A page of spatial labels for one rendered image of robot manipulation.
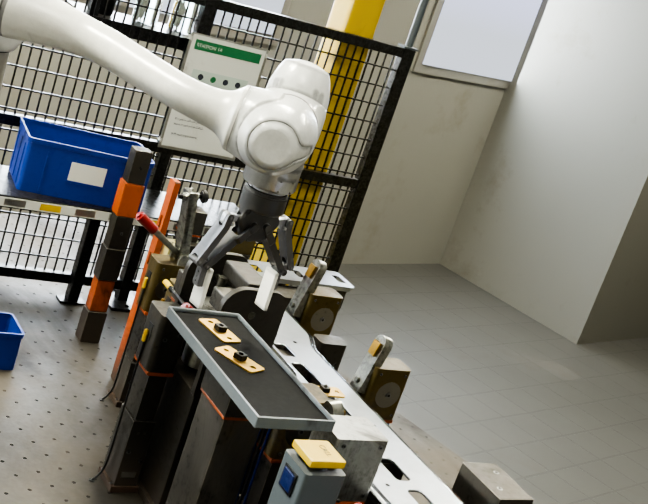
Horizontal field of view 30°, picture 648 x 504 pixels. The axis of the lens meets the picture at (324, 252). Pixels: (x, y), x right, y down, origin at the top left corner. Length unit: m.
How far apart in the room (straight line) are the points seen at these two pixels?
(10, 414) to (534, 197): 4.81
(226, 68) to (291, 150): 1.45
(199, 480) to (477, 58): 5.06
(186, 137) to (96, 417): 0.85
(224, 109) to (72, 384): 1.16
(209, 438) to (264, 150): 0.51
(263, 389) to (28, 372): 1.00
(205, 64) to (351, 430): 1.39
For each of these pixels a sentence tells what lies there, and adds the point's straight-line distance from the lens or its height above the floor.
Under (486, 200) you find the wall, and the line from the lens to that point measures 7.18.
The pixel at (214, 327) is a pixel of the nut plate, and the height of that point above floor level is 1.16.
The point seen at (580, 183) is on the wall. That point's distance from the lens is 6.85.
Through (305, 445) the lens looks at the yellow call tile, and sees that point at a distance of 1.75.
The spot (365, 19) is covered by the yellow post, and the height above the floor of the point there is 1.59.
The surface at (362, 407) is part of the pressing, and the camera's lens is 2.36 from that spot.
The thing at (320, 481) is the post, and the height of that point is 1.13.
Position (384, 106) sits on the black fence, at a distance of 3.41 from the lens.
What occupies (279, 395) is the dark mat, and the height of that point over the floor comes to 1.16.
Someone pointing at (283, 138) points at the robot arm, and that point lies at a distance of 1.70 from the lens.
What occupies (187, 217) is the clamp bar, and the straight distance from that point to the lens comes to 2.59.
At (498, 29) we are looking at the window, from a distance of 6.88.
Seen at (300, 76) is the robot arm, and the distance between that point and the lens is 1.88.
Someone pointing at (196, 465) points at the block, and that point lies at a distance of 2.00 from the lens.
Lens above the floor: 1.91
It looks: 16 degrees down
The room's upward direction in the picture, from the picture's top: 19 degrees clockwise
